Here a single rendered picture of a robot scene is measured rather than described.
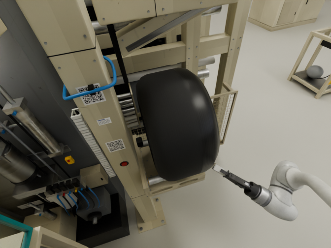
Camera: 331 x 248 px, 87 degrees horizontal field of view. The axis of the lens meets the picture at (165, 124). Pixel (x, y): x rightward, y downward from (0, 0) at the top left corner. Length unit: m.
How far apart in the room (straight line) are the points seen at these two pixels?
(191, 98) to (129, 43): 0.47
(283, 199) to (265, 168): 1.28
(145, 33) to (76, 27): 0.49
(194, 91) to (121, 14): 0.41
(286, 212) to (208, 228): 0.97
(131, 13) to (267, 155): 2.10
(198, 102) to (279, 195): 0.62
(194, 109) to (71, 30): 0.46
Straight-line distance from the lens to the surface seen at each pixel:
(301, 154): 2.62
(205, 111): 0.69
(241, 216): 2.00
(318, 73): 3.63
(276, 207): 1.05
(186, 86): 0.72
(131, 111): 1.25
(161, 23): 1.00
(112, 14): 0.82
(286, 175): 1.07
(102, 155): 0.90
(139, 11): 0.83
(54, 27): 0.57
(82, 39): 0.57
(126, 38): 0.99
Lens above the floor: 1.85
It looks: 46 degrees down
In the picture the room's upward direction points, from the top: 6 degrees counter-clockwise
